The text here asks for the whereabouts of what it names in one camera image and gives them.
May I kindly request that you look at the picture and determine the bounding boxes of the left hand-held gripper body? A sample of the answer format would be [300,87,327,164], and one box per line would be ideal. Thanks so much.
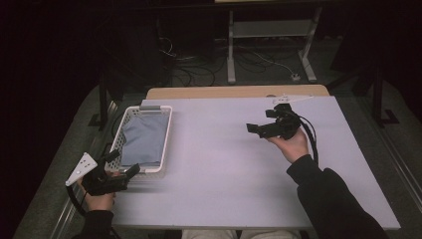
[65,152,130,197]

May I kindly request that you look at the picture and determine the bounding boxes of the light blue knit garment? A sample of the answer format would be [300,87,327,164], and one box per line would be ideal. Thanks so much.
[119,114,169,167]

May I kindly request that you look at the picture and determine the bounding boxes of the white cable with plug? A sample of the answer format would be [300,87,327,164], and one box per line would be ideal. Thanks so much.
[251,50,303,83]

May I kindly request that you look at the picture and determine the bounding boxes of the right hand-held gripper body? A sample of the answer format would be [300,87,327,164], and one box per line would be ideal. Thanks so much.
[258,95,315,140]

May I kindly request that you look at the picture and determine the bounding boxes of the person's right hand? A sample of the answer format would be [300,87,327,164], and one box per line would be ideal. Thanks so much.
[267,127,311,164]

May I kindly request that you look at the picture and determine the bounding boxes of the grey metal stand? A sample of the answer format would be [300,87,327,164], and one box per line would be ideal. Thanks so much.
[226,5,323,85]

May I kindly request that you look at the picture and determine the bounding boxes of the black floor stand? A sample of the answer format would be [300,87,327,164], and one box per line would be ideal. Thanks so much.
[87,71,127,131]
[331,61,401,129]

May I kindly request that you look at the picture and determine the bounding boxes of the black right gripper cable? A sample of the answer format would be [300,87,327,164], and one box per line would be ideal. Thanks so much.
[292,112,320,167]

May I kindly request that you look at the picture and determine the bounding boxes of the black floor cables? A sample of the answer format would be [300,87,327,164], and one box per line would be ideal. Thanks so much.
[158,35,220,88]

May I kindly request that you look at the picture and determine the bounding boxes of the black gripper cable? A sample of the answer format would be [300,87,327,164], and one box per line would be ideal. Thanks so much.
[292,112,320,167]
[65,184,88,217]

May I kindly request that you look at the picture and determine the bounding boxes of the white perforated plastic basket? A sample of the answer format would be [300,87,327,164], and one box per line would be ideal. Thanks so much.
[107,105,173,181]

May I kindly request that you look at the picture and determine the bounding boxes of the person's left hand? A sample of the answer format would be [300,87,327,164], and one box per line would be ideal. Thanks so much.
[77,180,115,212]

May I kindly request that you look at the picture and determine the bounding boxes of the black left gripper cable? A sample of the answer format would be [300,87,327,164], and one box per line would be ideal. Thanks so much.
[65,184,88,217]

